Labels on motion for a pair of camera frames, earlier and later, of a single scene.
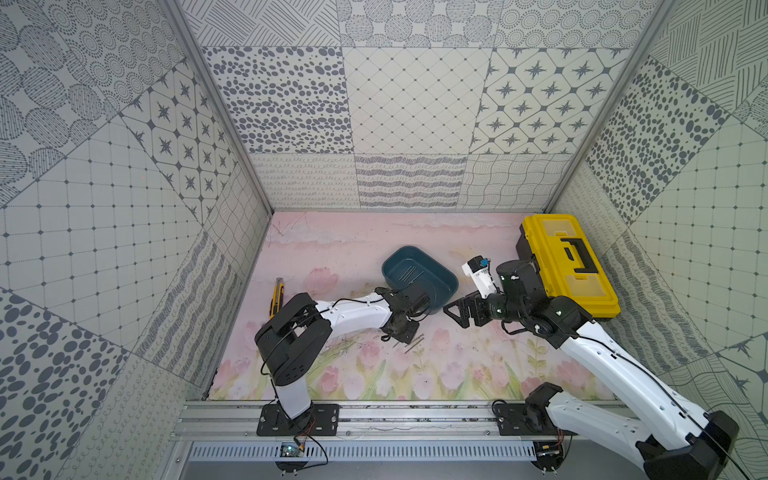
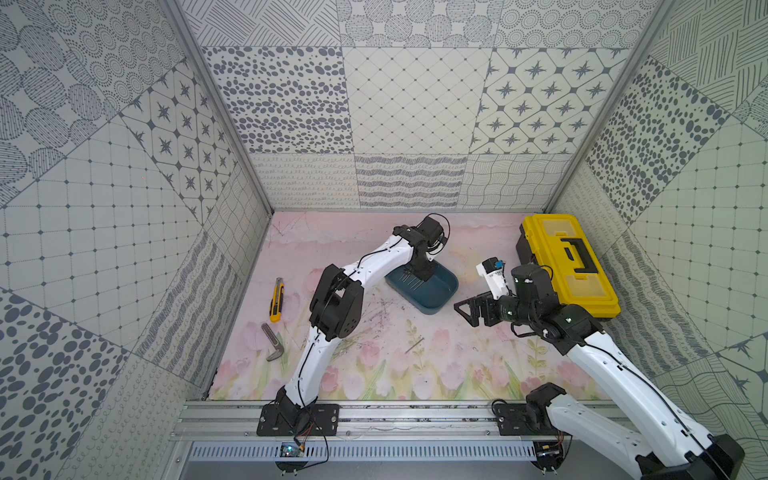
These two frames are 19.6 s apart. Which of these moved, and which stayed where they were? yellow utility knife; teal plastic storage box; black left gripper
Moved: black left gripper
Stayed: teal plastic storage box; yellow utility knife
